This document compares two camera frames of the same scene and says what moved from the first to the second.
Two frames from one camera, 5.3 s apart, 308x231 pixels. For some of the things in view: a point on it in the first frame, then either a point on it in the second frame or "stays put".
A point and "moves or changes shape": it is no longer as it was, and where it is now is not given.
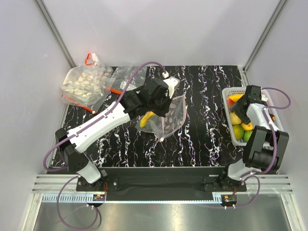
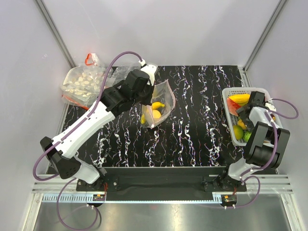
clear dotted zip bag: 163,127 moves or changes shape
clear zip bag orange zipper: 119,77 stays put
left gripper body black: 161,107 -> 145,97
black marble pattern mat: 206,140 stays put
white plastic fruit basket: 274,117 stays put
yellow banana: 148,115 moves or changes shape
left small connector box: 98,198 stays put
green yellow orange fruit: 238,131 stays put
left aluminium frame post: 56,33 stays put
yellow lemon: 235,119 moves or changes shape
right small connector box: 228,199 stays put
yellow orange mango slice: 236,97 stays put
